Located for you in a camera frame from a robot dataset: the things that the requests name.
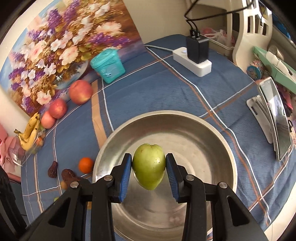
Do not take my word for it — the small dried red date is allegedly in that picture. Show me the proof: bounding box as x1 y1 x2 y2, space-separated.
48 161 58 178

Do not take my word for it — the green tray with bottles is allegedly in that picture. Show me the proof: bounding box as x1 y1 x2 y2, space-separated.
253 46 295 94

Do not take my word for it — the large red apple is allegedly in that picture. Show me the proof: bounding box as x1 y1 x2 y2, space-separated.
69 80 93 105

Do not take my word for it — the black power adapter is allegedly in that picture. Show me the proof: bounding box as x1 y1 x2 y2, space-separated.
186 29 209 64

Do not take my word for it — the floral painting canvas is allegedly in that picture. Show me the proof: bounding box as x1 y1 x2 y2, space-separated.
1 1 145 116

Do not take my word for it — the bunch of yellow bananas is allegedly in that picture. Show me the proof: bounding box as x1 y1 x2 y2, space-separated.
14 113 40 151

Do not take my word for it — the small orange tangerine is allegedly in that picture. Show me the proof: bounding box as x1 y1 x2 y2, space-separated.
78 157 94 174

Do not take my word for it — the large dried red date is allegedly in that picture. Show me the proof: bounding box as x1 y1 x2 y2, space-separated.
61 169 80 187

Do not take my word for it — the white phone stand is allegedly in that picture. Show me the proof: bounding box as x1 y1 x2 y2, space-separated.
246 95 273 144

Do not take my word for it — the round steel bowl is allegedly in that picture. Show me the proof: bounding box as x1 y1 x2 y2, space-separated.
92 110 237 240

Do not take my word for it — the blue plaid tablecloth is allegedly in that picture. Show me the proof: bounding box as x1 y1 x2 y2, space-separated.
21 35 295 238

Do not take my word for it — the smartphone on stand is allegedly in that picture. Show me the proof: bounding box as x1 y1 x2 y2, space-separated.
258 77 292 161

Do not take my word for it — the teal plastic box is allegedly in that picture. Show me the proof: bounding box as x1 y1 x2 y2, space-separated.
90 49 125 84

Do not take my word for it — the white wooden chair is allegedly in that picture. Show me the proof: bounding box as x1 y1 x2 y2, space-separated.
230 1 273 72

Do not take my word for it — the small brown longan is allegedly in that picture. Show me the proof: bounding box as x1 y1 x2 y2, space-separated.
60 180 67 190

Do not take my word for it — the black charging cable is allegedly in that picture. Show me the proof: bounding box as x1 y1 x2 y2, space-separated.
184 0 254 32

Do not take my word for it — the green jujube fruit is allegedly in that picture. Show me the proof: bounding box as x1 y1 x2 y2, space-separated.
132 144 166 191

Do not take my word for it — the white power strip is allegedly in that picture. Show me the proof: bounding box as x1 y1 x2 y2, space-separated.
173 47 212 77

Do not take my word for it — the middle red apple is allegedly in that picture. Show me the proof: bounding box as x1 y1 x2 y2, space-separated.
49 98 67 119

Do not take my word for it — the pale pink apple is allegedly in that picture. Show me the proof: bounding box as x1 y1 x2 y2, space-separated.
41 110 56 129

